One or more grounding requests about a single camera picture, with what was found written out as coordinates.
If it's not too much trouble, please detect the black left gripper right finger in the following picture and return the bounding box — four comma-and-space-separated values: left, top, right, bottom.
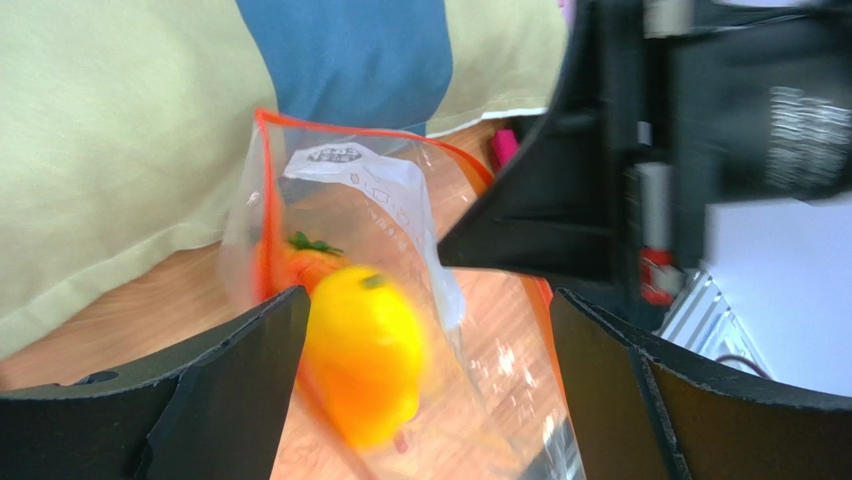
551, 289, 851, 479

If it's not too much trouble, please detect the orange toy persimmon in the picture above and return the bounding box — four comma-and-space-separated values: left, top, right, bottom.
253, 231, 351, 301

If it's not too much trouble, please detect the blue beige checked pillow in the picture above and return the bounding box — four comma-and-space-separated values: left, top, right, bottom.
1, 1, 568, 357

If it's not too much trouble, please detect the clear orange zip top bag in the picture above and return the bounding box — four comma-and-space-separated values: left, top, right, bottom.
219, 108, 584, 479

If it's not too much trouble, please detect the round yellow toy fruit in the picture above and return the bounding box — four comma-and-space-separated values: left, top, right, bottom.
303, 265, 428, 449

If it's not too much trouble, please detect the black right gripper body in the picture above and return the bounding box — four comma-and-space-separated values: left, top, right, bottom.
598, 1, 851, 291

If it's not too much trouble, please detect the magenta folded cloth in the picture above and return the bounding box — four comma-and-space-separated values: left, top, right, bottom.
490, 128, 519, 171

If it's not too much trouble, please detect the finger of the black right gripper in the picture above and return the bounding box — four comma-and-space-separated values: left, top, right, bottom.
437, 1, 616, 283

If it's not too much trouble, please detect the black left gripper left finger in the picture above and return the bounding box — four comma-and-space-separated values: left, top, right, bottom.
1, 287, 310, 480

